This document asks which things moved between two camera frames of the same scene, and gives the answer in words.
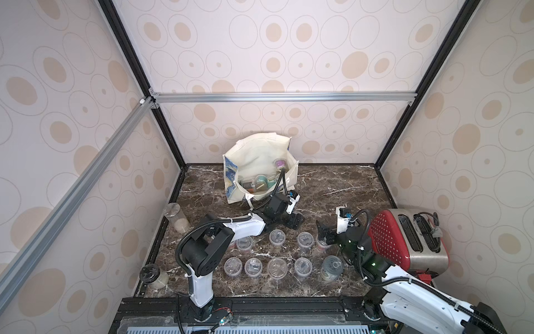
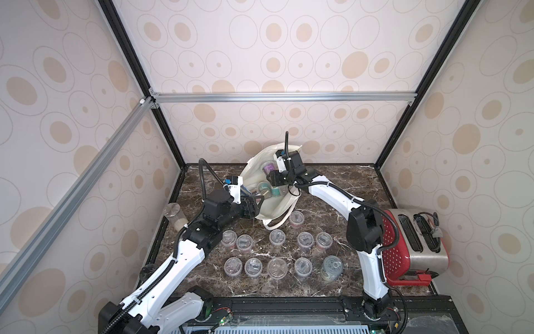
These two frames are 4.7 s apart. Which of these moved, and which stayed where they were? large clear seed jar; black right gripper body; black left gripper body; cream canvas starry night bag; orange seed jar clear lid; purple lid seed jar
Moved: black right gripper body; purple lid seed jar; cream canvas starry night bag; black left gripper body
Stayed: orange seed jar clear lid; large clear seed jar
